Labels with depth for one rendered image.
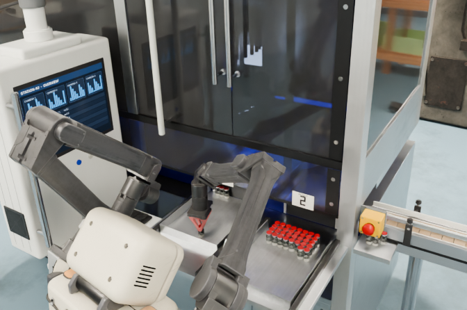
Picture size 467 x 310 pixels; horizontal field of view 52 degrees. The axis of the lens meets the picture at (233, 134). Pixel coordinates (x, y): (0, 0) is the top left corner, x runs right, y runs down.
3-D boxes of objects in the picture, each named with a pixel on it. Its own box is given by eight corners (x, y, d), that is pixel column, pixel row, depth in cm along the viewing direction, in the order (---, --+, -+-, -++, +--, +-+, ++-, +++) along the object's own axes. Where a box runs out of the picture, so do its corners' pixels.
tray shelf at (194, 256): (201, 191, 212) (200, 187, 212) (354, 239, 179) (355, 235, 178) (126, 251, 176) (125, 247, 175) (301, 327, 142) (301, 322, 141)
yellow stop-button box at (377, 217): (365, 222, 172) (366, 205, 169) (385, 227, 168) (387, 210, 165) (358, 233, 166) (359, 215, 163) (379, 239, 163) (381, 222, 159)
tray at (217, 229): (210, 190, 209) (209, 183, 208) (262, 206, 197) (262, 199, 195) (160, 231, 183) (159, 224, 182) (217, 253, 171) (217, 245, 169)
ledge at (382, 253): (365, 232, 182) (365, 228, 182) (399, 242, 176) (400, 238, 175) (352, 253, 172) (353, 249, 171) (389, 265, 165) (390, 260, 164)
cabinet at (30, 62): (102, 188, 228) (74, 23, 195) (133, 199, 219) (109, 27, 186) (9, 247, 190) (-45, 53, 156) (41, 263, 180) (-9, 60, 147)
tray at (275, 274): (267, 226, 184) (267, 219, 182) (331, 248, 171) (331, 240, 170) (218, 280, 158) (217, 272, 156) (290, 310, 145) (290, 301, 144)
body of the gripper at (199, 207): (212, 204, 178) (212, 188, 174) (203, 220, 169) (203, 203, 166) (197, 201, 179) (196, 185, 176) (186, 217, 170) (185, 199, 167)
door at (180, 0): (140, 112, 205) (123, -32, 180) (233, 135, 182) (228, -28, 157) (139, 113, 204) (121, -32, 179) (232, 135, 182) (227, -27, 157)
